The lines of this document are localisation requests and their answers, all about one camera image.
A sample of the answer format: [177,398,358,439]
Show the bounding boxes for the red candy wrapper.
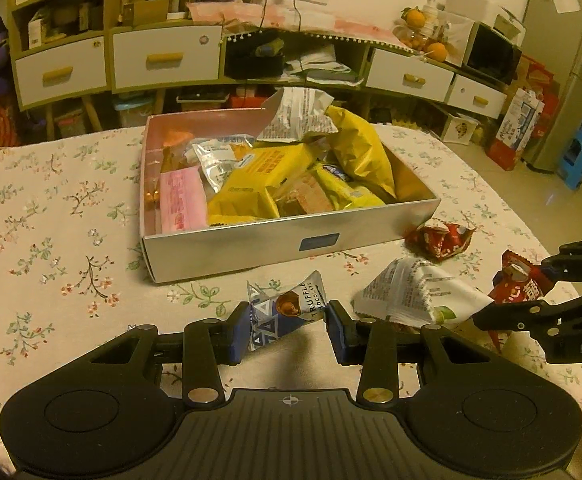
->
[487,249,557,351]
[405,222,474,262]

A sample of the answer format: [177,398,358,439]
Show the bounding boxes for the white printed snack packet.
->
[353,257,492,328]

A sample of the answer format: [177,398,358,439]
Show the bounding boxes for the silver blue truffle chocolate packet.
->
[248,271,328,351]

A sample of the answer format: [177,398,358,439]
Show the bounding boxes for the pink candy bar packet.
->
[159,166,209,234]

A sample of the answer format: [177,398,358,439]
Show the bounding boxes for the white and blue snack packet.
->
[188,134,255,193]

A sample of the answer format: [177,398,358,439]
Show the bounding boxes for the tall yellow snack packet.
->
[326,105,396,202]

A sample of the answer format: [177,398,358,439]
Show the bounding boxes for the pecan nut white packet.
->
[256,87,338,143]

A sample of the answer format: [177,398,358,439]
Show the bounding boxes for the orange white snack packet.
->
[161,130,195,172]

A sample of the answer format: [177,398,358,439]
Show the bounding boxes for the blue plastic stool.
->
[556,130,582,190]

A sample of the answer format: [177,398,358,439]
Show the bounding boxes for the pink and silver cardboard box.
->
[139,107,440,284]

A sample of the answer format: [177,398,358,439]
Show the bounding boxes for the small yellow chips packet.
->
[309,162,385,210]

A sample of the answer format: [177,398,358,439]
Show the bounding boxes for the large yellow biscuit packet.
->
[207,143,318,226]

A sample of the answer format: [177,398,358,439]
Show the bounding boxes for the floral tablecloth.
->
[0,126,582,466]

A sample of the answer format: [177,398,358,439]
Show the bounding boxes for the far right small drawer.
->
[445,74,507,119]

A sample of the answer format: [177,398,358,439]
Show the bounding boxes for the black microwave oven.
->
[462,22,522,84]

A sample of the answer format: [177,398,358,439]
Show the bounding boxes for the grey refrigerator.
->
[522,0,582,172]

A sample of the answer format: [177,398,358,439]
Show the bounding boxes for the right white drawer cabinet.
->
[366,49,455,102]

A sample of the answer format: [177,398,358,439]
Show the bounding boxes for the white drawer cabinet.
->
[107,25,223,93]
[11,32,111,110]
[366,49,455,102]

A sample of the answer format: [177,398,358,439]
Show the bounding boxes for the bowl of oranges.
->
[393,4,448,62]

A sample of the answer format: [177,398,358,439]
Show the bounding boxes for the middle white drawer cabinet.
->
[107,25,223,93]

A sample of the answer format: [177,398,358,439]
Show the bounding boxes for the left white drawer cabinet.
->
[11,32,111,110]

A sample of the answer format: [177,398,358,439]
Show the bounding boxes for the pink cloth on shelf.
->
[187,1,411,52]

